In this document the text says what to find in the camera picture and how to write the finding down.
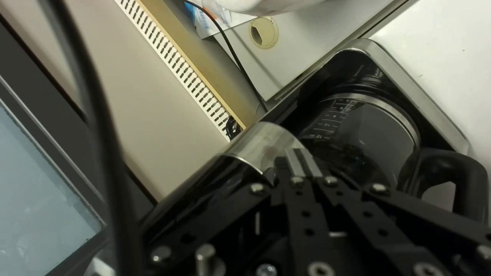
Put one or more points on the beige tape roll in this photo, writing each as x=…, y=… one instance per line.
x=263, y=32

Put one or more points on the black framed monitor screen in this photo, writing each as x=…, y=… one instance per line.
x=36, y=204

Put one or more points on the black coffee making machine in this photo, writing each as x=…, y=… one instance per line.
x=205, y=199

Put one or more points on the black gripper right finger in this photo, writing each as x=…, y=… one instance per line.
x=358, y=215

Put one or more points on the blue and white packet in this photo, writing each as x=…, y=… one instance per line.
x=205, y=20

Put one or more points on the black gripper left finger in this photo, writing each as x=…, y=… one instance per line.
x=300, y=219

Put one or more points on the white perforated vent strip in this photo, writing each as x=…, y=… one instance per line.
x=179, y=66

